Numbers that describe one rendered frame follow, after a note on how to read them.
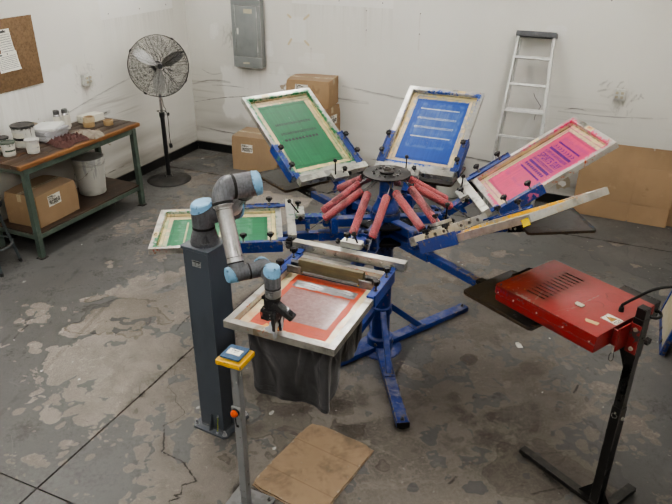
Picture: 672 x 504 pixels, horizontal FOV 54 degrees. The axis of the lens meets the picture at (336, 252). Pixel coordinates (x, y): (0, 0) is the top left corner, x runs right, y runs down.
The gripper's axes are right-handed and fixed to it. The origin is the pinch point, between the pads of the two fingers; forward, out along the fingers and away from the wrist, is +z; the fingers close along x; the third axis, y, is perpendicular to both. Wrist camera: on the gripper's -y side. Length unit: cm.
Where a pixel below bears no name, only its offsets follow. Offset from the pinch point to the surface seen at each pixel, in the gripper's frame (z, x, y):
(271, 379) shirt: 35.4, -8.7, 10.3
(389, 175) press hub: -33, -139, -3
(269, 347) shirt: 14.7, -7.1, 9.5
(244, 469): 69, 21, 10
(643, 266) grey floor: 98, -354, -169
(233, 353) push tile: 1.1, 20.4, 11.9
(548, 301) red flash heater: -12, -61, -112
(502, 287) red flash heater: -12, -65, -89
